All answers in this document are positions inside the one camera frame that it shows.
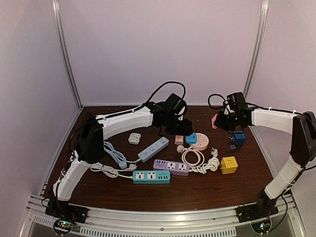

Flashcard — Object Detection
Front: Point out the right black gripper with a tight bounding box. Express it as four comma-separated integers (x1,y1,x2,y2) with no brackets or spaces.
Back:
214,111,243,132

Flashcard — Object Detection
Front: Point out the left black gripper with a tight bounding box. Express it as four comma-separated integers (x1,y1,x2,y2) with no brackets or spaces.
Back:
164,115,193,137

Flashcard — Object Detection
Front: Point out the pink small adapter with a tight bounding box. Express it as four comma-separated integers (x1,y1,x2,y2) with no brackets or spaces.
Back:
174,135,184,145

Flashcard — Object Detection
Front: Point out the cyan adapter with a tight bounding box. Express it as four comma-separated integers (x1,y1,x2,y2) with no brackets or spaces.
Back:
185,133,198,144

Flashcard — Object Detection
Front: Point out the blue cube socket adapter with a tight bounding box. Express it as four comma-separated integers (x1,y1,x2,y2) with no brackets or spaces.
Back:
230,131,246,147

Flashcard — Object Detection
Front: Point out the dark grey small adapter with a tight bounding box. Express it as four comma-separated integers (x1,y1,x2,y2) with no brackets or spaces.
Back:
226,144,237,153

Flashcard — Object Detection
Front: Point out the purple power strip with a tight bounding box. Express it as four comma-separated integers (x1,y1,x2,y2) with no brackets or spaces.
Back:
153,159,190,176

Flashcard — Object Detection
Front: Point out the light blue power strip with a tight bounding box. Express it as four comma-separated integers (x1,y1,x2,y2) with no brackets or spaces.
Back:
138,137,169,162

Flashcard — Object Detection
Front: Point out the yellow cube socket adapter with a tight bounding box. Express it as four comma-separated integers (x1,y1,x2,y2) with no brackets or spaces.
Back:
219,156,238,175

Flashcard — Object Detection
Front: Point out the white round travel adapter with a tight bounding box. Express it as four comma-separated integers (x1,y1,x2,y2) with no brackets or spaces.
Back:
128,132,141,145

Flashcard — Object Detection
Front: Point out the teal power strip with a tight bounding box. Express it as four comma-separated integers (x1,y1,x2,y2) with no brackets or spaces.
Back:
132,170,171,185

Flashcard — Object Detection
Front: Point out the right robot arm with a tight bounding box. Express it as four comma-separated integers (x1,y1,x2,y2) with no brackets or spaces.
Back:
211,92,316,218

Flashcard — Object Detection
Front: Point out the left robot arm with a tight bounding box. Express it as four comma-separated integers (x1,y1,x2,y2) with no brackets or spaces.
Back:
46,93,193,219

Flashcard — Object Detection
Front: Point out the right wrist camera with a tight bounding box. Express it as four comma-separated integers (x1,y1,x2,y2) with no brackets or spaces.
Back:
223,104,232,115

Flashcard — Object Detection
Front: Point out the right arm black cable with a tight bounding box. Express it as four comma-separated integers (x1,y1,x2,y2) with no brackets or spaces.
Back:
207,93,229,111

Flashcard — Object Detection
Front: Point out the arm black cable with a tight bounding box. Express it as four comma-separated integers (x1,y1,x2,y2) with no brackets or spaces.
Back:
145,81,186,104
207,93,229,111

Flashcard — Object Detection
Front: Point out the white bundled cable with plug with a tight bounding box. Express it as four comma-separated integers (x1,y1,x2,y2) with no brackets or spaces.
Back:
189,147,221,175

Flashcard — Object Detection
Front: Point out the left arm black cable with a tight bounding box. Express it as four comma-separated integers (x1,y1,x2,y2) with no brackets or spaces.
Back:
145,81,186,104

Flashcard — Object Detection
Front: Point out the light blue strip cable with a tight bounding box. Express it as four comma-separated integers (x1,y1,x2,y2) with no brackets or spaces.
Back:
103,141,141,170

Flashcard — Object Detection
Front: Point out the white teal strip cable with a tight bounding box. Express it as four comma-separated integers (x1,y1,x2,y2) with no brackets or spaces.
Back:
90,162,137,178

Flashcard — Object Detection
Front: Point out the front aluminium rail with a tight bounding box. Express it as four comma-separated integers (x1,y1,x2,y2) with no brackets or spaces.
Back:
18,194,307,237

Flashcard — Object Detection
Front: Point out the right aluminium frame post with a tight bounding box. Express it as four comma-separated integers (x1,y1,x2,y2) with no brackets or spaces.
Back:
243,0,270,98

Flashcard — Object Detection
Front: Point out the aluminium frame post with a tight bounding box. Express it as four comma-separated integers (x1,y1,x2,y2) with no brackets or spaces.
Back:
52,0,83,110
243,0,270,98

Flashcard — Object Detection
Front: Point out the left aluminium frame post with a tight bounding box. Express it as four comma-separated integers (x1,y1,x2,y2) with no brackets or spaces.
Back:
52,0,83,110

